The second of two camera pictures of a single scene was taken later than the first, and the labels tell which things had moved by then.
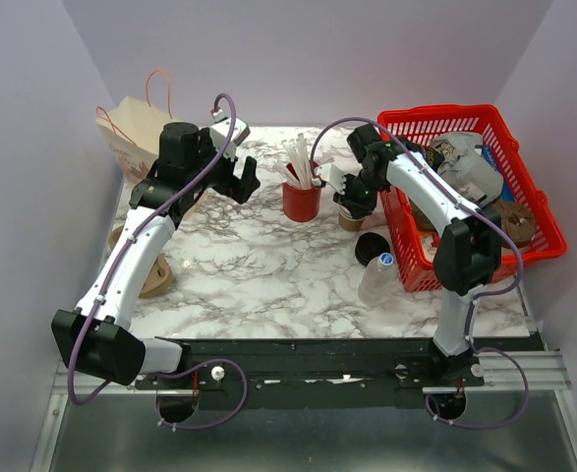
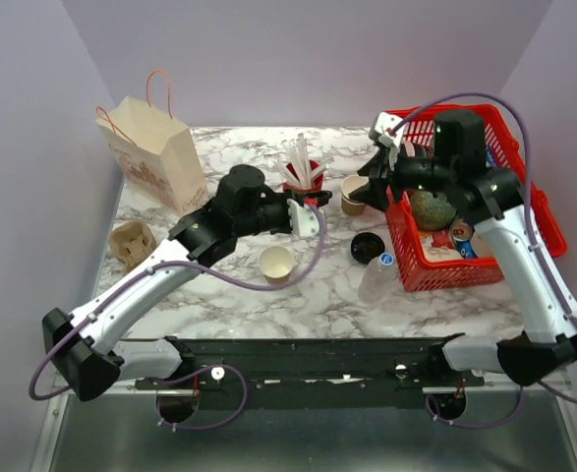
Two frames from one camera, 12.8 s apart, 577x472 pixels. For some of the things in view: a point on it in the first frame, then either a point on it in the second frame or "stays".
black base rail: (314, 375) stays
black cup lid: (370, 245) stays
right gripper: (358, 208) to (373, 192)
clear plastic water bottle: (379, 280) stays
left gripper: (243, 189) to (282, 199)
